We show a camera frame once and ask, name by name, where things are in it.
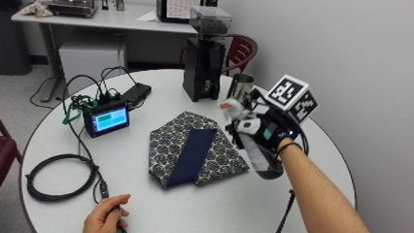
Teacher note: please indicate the steel cup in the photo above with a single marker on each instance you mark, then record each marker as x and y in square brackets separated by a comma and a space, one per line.
[240, 85]

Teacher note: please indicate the white cube with black markers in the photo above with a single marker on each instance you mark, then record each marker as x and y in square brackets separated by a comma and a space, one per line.
[287, 93]

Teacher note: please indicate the black coffee grinder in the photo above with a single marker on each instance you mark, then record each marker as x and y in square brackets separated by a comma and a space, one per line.
[206, 64]

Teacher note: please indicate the black wrist band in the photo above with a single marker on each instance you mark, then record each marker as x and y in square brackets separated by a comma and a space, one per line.
[288, 146]

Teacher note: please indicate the folded patterned cloth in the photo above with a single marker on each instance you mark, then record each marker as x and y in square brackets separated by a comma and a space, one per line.
[190, 152]

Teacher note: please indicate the red chair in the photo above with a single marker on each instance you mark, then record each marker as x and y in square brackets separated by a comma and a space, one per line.
[7, 152]
[242, 51]

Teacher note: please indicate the black power adapter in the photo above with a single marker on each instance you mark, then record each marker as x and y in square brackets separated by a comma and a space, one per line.
[138, 92]

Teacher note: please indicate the small black screen device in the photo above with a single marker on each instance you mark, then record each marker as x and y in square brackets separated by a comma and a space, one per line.
[108, 119]

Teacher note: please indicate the black framed screen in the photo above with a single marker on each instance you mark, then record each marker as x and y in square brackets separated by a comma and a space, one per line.
[179, 9]

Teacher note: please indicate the white paper sheet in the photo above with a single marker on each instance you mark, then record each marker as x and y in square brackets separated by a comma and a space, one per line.
[150, 16]

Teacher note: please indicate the white cabinet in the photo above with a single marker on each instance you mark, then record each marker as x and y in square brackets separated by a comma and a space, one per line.
[91, 61]

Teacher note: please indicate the white desk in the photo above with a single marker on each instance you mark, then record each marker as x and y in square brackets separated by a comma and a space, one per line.
[108, 21]

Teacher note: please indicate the steel scale appliance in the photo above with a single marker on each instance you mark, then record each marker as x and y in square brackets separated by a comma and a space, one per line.
[74, 8]

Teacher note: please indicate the dark bin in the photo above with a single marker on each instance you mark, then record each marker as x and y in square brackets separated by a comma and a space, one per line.
[13, 39]

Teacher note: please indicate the crumpled beige cloth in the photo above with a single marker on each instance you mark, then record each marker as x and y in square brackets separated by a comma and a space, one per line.
[38, 9]

